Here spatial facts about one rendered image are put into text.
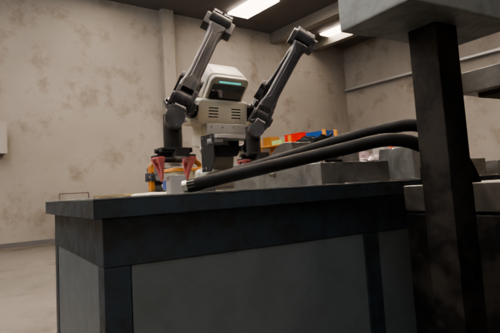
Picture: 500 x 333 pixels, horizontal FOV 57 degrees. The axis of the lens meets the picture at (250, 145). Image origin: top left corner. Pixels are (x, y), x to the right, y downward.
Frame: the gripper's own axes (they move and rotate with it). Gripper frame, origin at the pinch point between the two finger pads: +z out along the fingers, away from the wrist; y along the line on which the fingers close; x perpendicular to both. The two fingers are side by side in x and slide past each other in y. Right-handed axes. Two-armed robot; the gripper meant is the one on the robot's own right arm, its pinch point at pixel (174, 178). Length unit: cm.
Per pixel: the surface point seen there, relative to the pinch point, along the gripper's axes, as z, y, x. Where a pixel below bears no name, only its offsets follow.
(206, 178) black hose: 1.8, -6.1, -35.8
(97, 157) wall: -87, 160, 854
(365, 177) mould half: 3, 45, -33
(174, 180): 0.8, -1.2, -3.1
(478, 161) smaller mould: -2, 126, -16
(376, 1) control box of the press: -24, 5, -80
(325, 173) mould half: 1.3, 30.7, -33.3
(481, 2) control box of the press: -25, 23, -86
